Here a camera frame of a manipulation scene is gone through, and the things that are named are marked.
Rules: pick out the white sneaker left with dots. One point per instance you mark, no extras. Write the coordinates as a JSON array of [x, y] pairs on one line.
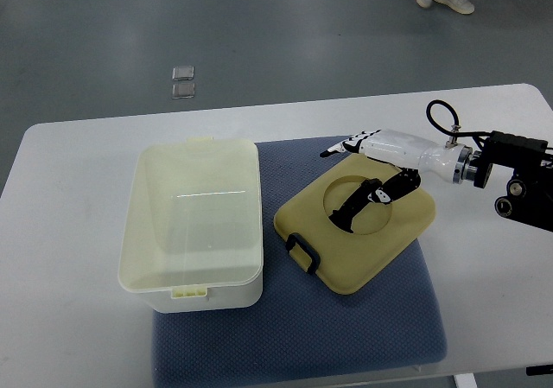
[[464, 7]]

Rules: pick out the upper metal floor plate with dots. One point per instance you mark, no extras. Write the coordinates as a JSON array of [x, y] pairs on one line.
[[180, 73]]

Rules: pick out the yellow storage box lid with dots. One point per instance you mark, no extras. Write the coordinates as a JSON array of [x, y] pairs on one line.
[[332, 231]]

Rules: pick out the blue-grey fabric mat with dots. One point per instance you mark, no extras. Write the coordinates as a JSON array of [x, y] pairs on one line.
[[299, 328]]

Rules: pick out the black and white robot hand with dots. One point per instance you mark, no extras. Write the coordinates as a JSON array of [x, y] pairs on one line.
[[410, 154]]

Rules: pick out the white storage box base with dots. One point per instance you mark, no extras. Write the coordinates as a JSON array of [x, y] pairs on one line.
[[193, 237]]

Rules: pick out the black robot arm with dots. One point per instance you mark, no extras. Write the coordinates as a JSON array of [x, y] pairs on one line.
[[528, 193]]

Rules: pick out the white table leg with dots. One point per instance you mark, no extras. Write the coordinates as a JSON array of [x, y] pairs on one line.
[[465, 380]]

